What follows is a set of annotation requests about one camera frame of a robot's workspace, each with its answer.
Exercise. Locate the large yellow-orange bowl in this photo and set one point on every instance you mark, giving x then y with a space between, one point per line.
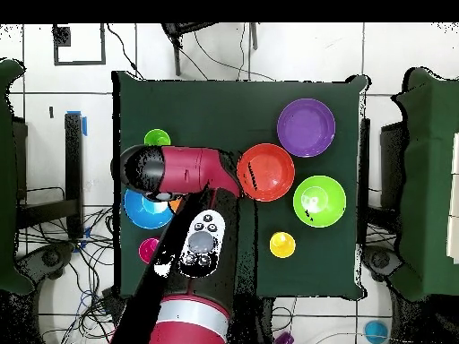
175 205

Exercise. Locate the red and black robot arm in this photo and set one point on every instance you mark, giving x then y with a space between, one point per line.
186 168

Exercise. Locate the orange-red shallow bowl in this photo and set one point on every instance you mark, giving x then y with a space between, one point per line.
272 172

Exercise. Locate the yellow cup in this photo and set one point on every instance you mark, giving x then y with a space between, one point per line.
282 247

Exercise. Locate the green cup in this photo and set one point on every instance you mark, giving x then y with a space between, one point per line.
157 138

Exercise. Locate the light blue bowl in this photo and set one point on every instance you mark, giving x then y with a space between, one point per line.
143 215

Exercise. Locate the dark green tablecloth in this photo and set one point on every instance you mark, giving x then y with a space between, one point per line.
251 96

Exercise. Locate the purple bowl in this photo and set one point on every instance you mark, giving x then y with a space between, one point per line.
306 127

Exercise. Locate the green bowl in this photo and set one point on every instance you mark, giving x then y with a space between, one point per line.
330 193

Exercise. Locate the red cup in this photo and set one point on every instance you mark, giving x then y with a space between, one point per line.
147 251

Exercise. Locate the purple cup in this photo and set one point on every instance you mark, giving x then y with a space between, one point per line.
285 339

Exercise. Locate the green cloth side table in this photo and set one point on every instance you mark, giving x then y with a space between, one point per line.
7 179
426 179

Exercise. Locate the blue cup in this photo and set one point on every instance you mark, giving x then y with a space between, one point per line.
375 331

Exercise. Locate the black table frame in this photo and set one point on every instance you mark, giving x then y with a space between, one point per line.
73 161
392 161

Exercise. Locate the black floor frame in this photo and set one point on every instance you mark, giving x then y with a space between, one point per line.
61 36

